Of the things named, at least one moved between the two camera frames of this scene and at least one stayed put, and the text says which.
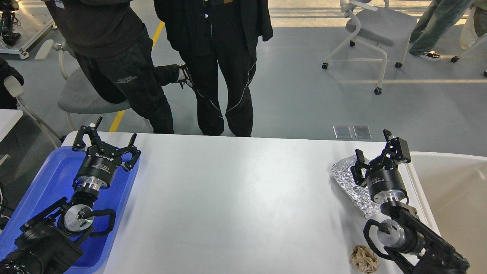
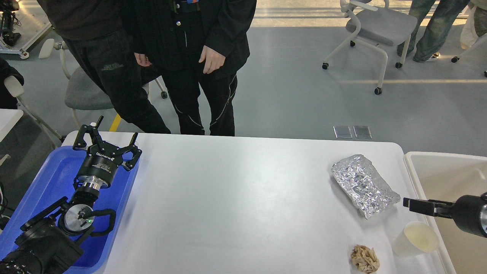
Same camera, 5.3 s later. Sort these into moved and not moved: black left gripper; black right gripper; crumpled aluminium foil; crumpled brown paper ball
Moved: black right gripper
Not moved: crumpled brown paper ball; black left gripper; crumpled aluminium foil
